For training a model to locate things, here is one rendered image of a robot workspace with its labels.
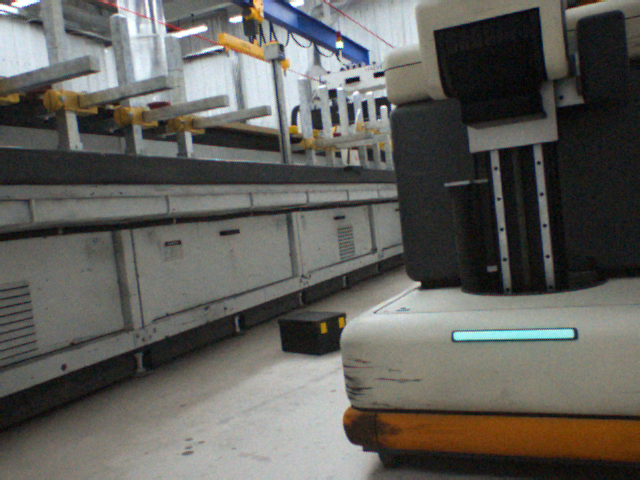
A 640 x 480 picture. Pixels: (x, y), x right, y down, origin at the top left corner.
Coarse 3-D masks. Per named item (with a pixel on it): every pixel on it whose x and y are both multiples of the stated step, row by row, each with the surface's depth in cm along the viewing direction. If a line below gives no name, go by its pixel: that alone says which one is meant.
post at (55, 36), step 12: (48, 0) 157; (60, 0) 159; (48, 12) 157; (60, 12) 159; (48, 24) 157; (60, 24) 159; (48, 36) 158; (60, 36) 158; (48, 48) 158; (60, 48) 158; (48, 60) 159; (60, 60) 158; (60, 84) 158; (60, 120) 159; (72, 120) 160; (60, 132) 159; (72, 132) 159
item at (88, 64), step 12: (72, 60) 129; (84, 60) 128; (96, 60) 129; (24, 72) 134; (36, 72) 133; (48, 72) 132; (60, 72) 130; (72, 72) 129; (84, 72) 129; (96, 72) 130; (0, 84) 138; (12, 84) 136; (24, 84) 135; (36, 84) 134; (48, 84) 135
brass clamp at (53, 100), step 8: (48, 96) 156; (56, 96) 155; (64, 96) 156; (72, 96) 159; (48, 104) 156; (56, 104) 155; (64, 104) 157; (72, 104) 159; (80, 112) 163; (88, 112) 165; (96, 112) 167
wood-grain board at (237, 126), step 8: (24, 96) 168; (104, 112) 202; (112, 112) 203; (216, 128) 260; (224, 128) 263; (232, 128) 266; (240, 128) 270; (248, 128) 276; (256, 128) 283; (264, 128) 290; (272, 128) 297; (272, 136) 306; (296, 136) 320; (320, 136) 349; (384, 152) 466; (392, 152) 474
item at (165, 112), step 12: (216, 96) 174; (156, 108) 182; (168, 108) 180; (180, 108) 179; (192, 108) 177; (204, 108) 176; (216, 108) 177; (108, 120) 189; (144, 120) 184; (156, 120) 185
